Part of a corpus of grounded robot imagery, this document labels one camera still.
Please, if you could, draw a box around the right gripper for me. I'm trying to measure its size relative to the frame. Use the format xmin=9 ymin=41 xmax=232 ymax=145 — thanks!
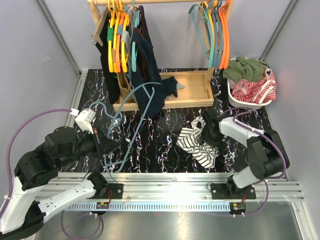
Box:
xmin=197 ymin=125 xmax=232 ymax=155

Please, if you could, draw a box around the black white striped tank top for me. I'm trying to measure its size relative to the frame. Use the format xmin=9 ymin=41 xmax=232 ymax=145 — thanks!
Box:
xmin=176 ymin=116 xmax=220 ymax=169

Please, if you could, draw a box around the blue grey hanger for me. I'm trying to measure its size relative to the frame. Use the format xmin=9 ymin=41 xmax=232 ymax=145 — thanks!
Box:
xmin=89 ymin=82 xmax=158 ymax=180

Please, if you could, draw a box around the red striped tank top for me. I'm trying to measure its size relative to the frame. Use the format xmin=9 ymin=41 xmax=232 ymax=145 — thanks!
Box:
xmin=231 ymin=68 xmax=277 ymax=104

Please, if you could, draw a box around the teal hanger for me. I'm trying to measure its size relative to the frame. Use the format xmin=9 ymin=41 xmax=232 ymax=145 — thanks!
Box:
xmin=188 ymin=3 xmax=215 ymax=68

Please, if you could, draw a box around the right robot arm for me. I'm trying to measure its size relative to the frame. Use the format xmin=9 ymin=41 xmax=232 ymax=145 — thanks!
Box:
xmin=198 ymin=110 xmax=290 ymax=199

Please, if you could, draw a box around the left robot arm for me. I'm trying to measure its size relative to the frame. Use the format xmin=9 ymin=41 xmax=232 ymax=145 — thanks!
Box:
xmin=0 ymin=126 xmax=120 ymax=240

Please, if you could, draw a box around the yellow hanger left group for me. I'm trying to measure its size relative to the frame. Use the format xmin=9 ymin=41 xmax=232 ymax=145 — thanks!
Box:
xmin=107 ymin=0 xmax=120 ymax=73

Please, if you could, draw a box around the orange empty hanger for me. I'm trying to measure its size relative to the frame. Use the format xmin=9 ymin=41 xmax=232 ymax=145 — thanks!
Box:
xmin=218 ymin=0 xmax=231 ymax=69

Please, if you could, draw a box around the black marble mat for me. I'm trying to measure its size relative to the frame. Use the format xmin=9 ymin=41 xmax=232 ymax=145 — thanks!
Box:
xmin=62 ymin=69 xmax=275 ymax=173

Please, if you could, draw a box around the white laundry basket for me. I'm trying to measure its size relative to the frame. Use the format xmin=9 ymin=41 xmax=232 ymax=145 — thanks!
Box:
xmin=226 ymin=57 xmax=272 ymax=110

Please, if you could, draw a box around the wooden clothes rack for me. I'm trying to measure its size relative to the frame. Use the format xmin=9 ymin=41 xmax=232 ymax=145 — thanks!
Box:
xmin=88 ymin=0 xmax=234 ymax=109

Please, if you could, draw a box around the black garment on rack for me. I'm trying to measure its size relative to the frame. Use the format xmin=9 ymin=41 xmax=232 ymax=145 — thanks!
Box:
xmin=95 ymin=9 xmax=120 ymax=105

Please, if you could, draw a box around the tan garment on rack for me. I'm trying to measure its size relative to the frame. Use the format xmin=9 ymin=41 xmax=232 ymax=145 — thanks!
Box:
xmin=116 ymin=71 xmax=131 ymax=99

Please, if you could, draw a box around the navy garment on rack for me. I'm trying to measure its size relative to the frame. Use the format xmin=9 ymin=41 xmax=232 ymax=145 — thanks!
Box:
xmin=131 ymin=5 xmax=178 ymax=117

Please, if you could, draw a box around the olive green shirt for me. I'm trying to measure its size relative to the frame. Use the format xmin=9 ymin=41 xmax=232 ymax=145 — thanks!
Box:
xmin=222 ymin=56 xmax=270 ymax=83

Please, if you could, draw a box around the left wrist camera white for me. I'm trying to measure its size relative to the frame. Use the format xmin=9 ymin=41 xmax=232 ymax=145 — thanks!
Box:
xmin=70 ymin=108 xmax=96 ymax=134

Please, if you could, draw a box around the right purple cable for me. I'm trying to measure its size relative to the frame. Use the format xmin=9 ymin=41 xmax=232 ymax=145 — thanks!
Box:
xmin=221 ymin=107 xmax=288 ymax=181

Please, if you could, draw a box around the purple cable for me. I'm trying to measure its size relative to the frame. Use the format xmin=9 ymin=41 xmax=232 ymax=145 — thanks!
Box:
xmin=221 ymin=107 xmax=288 ymax=181
xmin=0 ymin=108 xmax=72 ymax=218

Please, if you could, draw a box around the aluminium rail base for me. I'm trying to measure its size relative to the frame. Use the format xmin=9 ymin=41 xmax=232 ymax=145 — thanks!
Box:
xmin=34 ymin=171 xmax=306 ymax=212

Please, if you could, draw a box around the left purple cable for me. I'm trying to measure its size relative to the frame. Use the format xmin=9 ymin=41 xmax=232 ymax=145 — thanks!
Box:
xmin=0 ymin=108 xmax=72 ymax=218

